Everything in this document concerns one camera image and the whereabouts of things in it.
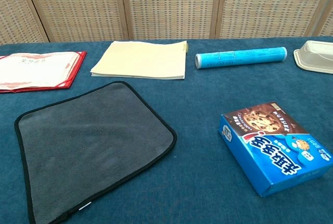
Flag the woven bamboo folding screen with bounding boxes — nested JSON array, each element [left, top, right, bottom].
[[0, 0, 333, 45]]

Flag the blue cling film roll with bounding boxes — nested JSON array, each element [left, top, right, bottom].
[[195, 46, 288, 70]]

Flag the beige lidded food container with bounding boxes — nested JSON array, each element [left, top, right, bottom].
[[293, 40, 333, 75]]

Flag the blue table cloth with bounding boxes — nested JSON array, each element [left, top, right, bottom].
[[0, 36, 333, 224]]

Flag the red certificate folder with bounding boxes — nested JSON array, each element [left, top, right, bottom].
[[0, 50, 87, 94]]

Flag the beige spiral notebook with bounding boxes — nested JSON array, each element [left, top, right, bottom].
[[90, 40, 188, 81]]

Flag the blue chocolate cookie box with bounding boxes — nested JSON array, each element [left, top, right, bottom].
[[217, 101, 333, 198]]

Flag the grey and green microfibre cloth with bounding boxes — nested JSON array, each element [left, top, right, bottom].
[[14, 81, 178, 224]]

